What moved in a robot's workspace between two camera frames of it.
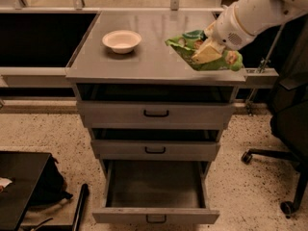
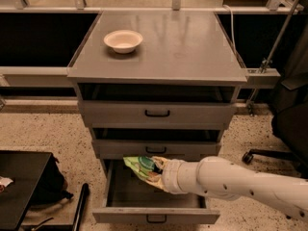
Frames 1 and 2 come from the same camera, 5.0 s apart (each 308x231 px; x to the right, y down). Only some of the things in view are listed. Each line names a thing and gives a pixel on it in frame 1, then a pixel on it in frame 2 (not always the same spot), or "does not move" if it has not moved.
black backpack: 51,186 does not move
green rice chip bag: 187,42 → 143,166
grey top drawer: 156,106 does not move
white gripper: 228,29 → 172,176
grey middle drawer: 155,143 does not move
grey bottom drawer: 156,192 does not move
